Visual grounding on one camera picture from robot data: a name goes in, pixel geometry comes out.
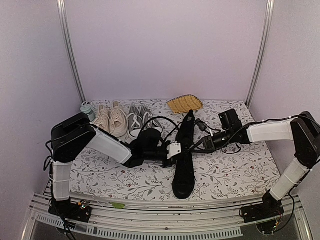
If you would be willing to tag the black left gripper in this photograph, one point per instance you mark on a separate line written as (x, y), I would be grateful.
(170, 164)

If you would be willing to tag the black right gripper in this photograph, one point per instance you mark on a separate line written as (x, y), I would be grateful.
(209, 146)

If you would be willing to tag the black front canvas sneaker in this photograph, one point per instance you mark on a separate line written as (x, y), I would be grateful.
(184, 178)

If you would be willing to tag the black canvas sneaker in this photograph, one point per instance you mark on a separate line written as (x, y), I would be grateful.
(184, 178)
(185, 135)

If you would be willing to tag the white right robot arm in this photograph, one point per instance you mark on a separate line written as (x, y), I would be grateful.
(302, 131)

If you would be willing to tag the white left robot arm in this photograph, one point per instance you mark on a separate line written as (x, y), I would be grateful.
(70, 137)

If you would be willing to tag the black rear canvas sneaker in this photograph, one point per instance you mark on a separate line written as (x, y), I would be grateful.
(185, 135)

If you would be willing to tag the grey sneaker right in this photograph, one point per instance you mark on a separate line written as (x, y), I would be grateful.
(147, 116)

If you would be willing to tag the grey sneaker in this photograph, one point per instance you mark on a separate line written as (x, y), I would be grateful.
(147, 116)
(135, 121)

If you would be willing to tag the grey sneaker left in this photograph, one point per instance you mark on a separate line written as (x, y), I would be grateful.
(135, 121)

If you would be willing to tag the floral tablecloth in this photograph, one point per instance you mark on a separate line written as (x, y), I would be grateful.
(237, 171)

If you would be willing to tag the woven bamboo tray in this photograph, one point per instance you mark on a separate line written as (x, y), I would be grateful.
(185, 103)

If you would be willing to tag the beige sneaker right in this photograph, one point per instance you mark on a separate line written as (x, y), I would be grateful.
(119, 120)

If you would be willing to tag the beige sneaker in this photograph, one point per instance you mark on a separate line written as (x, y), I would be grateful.
(119, 120)
(103, 119)

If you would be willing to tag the green tape piece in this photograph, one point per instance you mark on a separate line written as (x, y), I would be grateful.
(117, 205)

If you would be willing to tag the beige sneaker left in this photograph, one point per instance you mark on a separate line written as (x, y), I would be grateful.
(103, 119)

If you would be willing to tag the pale green small jar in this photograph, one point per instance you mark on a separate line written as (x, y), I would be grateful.
(87, 109)

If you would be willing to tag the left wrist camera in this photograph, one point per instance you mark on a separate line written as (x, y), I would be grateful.
(173, 149)

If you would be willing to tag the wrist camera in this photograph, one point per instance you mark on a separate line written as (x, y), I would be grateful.
(173, 149)
(204, 127)

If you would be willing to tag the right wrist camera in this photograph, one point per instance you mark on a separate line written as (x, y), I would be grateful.
(204, 127)

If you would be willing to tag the aluminium front rail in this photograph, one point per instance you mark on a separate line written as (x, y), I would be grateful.
(173, 220)

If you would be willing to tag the aluminium frame post right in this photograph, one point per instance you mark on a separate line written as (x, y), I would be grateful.
(261, 52)

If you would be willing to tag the aluminium frame post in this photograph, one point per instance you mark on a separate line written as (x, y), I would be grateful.
(62, 12)
(261, 52)

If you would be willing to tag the aluminium frame post left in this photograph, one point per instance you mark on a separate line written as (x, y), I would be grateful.
(62, 12)

